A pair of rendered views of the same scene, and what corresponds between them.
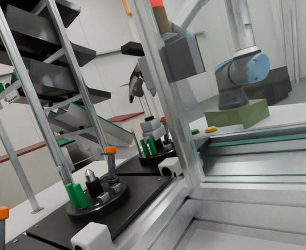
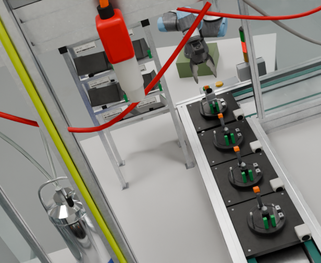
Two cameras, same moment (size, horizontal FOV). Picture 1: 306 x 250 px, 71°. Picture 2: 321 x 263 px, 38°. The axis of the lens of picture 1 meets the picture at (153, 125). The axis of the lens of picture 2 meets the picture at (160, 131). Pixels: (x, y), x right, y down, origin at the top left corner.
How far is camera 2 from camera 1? 1.90 m
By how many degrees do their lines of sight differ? 44
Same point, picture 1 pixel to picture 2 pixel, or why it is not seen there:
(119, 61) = not seen: outside the picture
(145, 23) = (254, 59)
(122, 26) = not seen: outside the picture
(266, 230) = (287, 124)
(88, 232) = (256, 144)
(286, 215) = (294, 116)
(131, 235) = (262, 141)
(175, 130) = (258, 97)
